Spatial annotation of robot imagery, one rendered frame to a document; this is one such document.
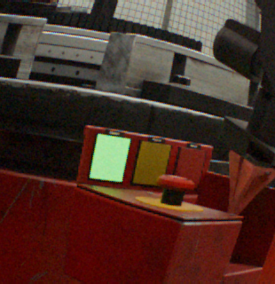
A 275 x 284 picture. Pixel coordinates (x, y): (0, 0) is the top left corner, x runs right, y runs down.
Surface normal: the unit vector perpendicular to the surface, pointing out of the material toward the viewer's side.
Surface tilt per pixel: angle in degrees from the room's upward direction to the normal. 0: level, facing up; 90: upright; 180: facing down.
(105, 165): 90
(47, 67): 90
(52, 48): 90
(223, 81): 90
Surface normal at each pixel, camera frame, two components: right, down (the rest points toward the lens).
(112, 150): 0.69, 0.18
